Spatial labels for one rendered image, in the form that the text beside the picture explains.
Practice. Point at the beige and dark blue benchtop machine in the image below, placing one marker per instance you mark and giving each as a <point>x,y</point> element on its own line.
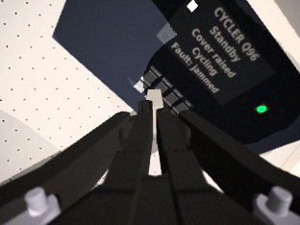
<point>236,63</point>

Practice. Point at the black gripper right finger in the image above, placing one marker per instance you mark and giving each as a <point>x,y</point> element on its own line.
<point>268,192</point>

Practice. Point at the grey flat base plate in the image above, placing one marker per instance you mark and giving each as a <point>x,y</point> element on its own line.
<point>48,100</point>

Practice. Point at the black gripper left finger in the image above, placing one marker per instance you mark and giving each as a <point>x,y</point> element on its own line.
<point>122,144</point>

